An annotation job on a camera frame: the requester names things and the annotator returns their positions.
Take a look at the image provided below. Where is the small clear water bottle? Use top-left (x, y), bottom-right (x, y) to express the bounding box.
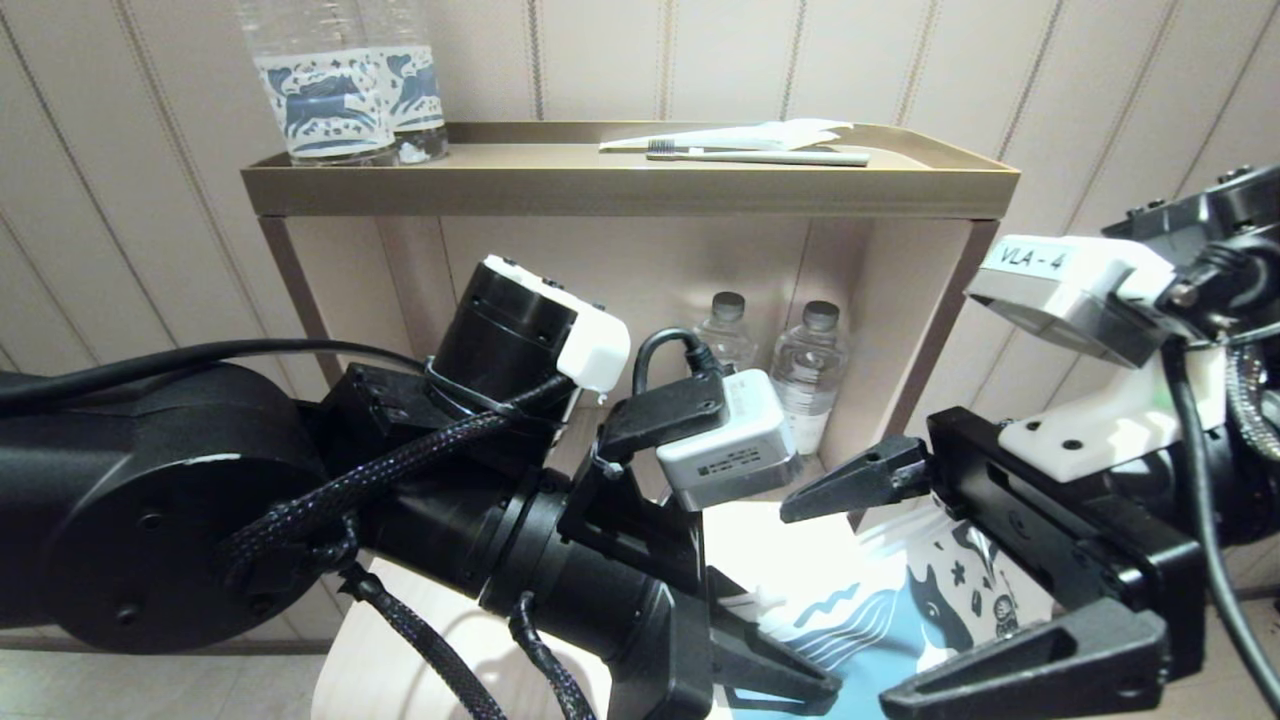
top-left (695, 292), bottom-right (758, 376)
top-left (770, 300), bottom-right (851, 456)

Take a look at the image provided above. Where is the beige open shelf cabinet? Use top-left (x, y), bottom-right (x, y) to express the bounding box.
top-left (258, 215), bottom-right (1001, 531)

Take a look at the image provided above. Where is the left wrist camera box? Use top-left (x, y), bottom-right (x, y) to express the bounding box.
top-left (657, 370), bottom-right (804, 511)

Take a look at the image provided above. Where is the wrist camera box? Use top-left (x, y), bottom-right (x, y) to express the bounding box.
top-left (965, 235), bottom-right (1181, 369)
top-left (657, 370), bottom-right (804, 511)

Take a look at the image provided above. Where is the smooth black left camera cable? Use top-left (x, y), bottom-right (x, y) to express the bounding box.
top-left (0, 328), bottom-right (721, 401)

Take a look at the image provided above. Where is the grey toothbrush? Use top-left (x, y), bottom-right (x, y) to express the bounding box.
top-left (648, 140), bottom-right (871, 168)

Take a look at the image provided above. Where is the white blue horse-print bag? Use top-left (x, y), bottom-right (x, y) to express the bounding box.
top-left (715, 500), bottom-right (1061, 720)

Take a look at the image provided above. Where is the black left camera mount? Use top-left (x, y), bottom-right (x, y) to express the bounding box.
top-left (560, 375), bottom-right (731, 591)

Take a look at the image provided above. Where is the braided left arm cable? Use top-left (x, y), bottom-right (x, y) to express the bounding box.
top-left (215, 375), bottom-right (601, 720)

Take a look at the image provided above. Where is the smooth black camera cable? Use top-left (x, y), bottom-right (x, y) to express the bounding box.
top-left (0, 328), bottom-right (721, 401)
top-left (1160, 245), bottom-right (1280, 716)

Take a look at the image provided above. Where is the braided right arm cable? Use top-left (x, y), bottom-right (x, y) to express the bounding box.
top-left (1225, 345), bottom-right (1280, 461)

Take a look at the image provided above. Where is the braided arm cable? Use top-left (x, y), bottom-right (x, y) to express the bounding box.
top-left (215, 375), bottom-right (601, 720)
top-left (1225, 345), bottom-right (1280, 461)

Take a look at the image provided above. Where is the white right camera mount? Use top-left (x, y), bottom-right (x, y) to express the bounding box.
top-left (998, 345), bottom-right (1231, 483)

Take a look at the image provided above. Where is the large blue-label water bottle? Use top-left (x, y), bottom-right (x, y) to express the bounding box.
top-left (360, 0), bottom-right (449, 163)
top-left (237, 0), bottom-right (399, 167)

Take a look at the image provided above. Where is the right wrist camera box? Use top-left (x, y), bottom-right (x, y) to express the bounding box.
top-left (965, 235), bottom-right (1181, 369)

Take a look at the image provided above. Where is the smooth black right camera cable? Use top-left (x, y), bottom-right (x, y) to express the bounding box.
top-left (1160, 245), bottom-right (1280, 716)

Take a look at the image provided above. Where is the white paper wrapper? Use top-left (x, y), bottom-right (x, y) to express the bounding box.
top-left (600, 119), bottom-right (856, 153)

